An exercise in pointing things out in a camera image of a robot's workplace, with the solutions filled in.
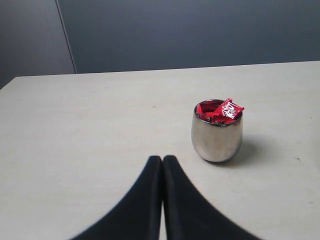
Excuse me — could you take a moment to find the red candy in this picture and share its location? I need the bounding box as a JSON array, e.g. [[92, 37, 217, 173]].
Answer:
[[195, 101, 217, 121], [211, 97, 245, 124]]

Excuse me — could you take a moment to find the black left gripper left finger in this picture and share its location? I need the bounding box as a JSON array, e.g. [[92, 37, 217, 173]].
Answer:
[[73, 155, 162, 240]]

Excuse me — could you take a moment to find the steel cup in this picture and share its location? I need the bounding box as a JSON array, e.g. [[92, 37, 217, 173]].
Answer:
[[191, 99, 243, 163]]

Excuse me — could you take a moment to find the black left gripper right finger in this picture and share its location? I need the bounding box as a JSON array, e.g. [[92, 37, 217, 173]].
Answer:
[[162, 155, 258, 240]]

